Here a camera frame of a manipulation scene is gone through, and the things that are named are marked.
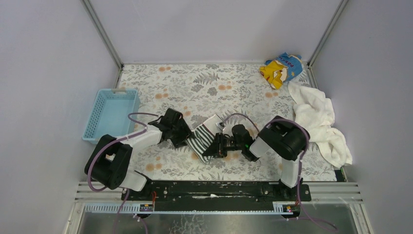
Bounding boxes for green white striped towel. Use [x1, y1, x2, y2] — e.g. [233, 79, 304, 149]
[185, 115, 224, 164]

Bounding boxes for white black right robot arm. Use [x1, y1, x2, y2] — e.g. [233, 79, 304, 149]
[202, 116, 310, 188]

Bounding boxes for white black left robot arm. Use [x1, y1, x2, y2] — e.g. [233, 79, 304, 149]
[84, 108, 193, 192]

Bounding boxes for floral patterned table mat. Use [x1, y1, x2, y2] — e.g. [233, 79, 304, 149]
[92, 63, 338, 182]

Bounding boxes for light blue plastic basket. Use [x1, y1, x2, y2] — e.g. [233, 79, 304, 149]
[82, 89, 140, 144]

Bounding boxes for white fluffy towel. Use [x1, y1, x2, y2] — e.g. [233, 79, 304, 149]
[287, 82, 353, 168]

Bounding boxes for blue yellow cartoon towel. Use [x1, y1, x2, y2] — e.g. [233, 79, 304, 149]
[259, 53, 304, 90]

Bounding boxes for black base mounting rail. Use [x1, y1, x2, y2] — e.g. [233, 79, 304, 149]
[127, 180, 312, 209]

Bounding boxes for white slotted cable duct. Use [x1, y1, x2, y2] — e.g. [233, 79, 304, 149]
[83, 202, 294, 216]

